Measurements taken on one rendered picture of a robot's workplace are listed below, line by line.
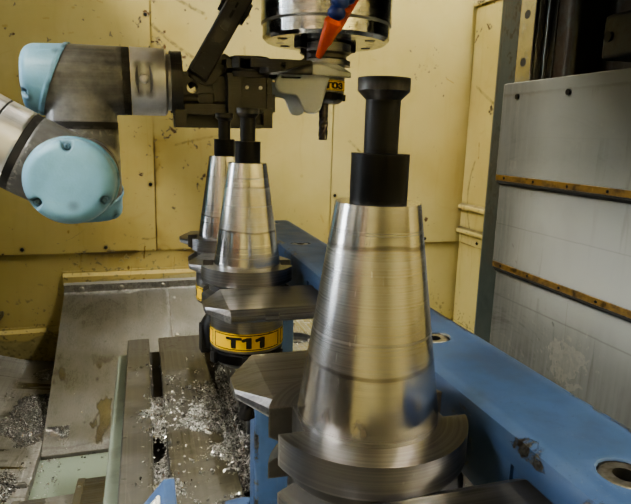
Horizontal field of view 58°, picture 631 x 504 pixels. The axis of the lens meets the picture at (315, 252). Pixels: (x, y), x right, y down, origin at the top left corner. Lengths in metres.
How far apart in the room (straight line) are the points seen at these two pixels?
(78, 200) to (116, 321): 1.15
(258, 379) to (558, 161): 0.83
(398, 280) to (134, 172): 1.57
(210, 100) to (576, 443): 0.59
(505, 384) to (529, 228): 0.86
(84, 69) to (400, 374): 0.56
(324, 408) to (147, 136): 1.56
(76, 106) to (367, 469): 0.56
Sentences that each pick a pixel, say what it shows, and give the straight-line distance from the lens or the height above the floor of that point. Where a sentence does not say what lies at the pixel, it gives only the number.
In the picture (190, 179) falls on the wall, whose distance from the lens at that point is 1.72.
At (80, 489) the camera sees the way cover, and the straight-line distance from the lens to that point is 1.09.
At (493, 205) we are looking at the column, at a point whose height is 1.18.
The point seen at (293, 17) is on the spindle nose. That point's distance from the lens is 0.68.
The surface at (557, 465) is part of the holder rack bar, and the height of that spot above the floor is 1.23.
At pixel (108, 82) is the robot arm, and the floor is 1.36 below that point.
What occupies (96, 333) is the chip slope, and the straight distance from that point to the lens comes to 1.63.
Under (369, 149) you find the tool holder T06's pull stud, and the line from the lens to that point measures 0.16.
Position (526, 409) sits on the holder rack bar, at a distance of 0.20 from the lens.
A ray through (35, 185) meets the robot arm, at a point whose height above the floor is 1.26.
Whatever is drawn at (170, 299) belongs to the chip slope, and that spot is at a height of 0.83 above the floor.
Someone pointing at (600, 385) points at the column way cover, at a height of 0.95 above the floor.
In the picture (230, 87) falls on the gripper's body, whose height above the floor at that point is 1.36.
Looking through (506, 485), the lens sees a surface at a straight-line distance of 0.18.
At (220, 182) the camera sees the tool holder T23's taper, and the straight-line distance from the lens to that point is 0.47.
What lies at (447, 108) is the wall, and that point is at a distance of 1.96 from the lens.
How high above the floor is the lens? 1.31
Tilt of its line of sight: 12 degrees down
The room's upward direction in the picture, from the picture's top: 2 degrees clockwise
